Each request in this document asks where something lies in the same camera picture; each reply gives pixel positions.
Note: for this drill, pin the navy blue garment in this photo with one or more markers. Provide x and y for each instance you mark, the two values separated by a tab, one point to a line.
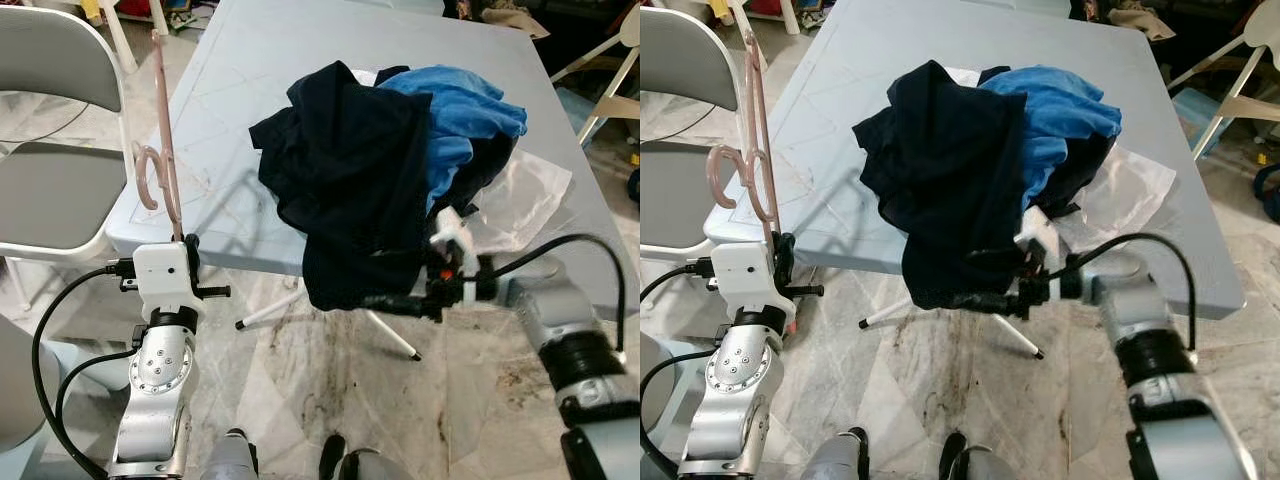
940	170
340	170

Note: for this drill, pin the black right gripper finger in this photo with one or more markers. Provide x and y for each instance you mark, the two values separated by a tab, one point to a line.
985	304
395	305

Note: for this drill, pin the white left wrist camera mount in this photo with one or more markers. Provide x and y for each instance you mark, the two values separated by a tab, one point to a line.
165	275
745	275

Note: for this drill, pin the beige cloth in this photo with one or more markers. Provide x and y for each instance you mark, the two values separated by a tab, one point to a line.
1140	22
515	22

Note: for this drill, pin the clear plastic bag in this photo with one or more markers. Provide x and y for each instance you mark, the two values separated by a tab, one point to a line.
1135	195
530	200

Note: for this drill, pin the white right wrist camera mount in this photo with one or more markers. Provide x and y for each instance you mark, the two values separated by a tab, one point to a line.
452	228
1040	232

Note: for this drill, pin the white wooden chair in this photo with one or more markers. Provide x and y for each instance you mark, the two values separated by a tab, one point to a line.
1255	108
620	107

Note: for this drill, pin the light blue plastic table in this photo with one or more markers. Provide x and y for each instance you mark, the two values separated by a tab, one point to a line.
260	50
870	45

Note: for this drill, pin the pale pink plastic hanger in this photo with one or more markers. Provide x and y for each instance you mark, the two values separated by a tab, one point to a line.
757	100
166	120

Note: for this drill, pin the light blue box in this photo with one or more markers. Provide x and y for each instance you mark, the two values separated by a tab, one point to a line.
575	110
1192	108

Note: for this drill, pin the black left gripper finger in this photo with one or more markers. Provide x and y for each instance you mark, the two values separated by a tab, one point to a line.
810	291
214	292
782	247
191	248

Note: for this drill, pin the bright blue garment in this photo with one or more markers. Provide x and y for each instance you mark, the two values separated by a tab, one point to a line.
1060	105
465	110

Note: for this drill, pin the grey robot left leg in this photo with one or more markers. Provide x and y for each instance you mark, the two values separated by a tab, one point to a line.
835	462
230	462

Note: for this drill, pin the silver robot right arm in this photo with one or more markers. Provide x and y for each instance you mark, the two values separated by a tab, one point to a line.
1130	310
560	315

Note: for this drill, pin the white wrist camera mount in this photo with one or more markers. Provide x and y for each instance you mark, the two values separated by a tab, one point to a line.
1040	232
165	275
452	228
745	275

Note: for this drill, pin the white metal tube frame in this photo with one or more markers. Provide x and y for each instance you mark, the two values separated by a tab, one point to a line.
268	311
890	311

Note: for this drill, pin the grey folding chair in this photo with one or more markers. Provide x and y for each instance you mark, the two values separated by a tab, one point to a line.
50	190
665	195

